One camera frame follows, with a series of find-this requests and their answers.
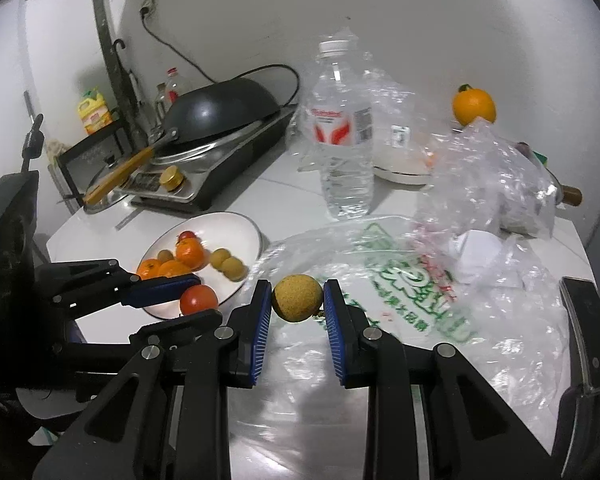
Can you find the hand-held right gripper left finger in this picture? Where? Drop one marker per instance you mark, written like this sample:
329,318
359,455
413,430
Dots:
261,330

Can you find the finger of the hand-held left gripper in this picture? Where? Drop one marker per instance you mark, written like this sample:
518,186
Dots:
160,289
180,325

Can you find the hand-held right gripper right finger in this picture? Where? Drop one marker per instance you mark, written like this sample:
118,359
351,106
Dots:
332,330

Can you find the small orange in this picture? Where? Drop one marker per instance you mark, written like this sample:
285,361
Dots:
148,269

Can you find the medium orange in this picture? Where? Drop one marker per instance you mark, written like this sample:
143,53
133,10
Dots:
175,270

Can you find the yellow longan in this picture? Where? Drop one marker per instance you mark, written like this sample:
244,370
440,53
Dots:
234,269
296,297
166,255
218,258

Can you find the large orange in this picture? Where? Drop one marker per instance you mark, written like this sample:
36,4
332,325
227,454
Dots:
190,252

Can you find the small red tomato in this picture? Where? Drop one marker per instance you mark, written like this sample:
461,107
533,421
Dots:
186,236

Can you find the large white plate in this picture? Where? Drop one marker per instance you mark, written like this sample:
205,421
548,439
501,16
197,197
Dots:
230,232

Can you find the green printed plastic bag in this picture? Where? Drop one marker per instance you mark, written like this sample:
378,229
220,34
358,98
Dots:
430,320

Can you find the brass stove knob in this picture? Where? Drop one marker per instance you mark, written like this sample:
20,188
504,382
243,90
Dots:
172,178

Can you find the steel gas stove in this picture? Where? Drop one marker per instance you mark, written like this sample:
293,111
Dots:
230,170

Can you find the clear plastic water bottle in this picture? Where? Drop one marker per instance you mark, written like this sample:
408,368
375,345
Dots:
340,160

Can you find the small white plate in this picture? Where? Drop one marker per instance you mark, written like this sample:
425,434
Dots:
402,174

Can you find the yellow cooking oil bottle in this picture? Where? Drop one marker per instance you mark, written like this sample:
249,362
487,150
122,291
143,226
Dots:
95,112

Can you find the small clear glass bottle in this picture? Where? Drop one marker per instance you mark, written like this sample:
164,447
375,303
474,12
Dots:
160,102

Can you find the clear bottle red cap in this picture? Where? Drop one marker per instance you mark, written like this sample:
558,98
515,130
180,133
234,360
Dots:
176,87

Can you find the crumpled clear plastic bag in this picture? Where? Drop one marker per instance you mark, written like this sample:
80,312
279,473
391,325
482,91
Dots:
480,175

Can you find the flat clear plastic bag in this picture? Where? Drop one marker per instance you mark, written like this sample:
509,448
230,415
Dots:
405,110

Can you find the grey metal pole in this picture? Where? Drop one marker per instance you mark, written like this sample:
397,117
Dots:
105,35

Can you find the black smartphone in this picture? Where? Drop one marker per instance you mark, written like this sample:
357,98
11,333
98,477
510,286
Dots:
587,330

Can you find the orange with green stem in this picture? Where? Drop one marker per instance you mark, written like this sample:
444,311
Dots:
474,106

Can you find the brown capped bottle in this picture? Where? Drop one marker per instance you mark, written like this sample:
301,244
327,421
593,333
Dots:
570,196

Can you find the white wall socket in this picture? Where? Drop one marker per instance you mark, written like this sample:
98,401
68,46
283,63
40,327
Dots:
148,6

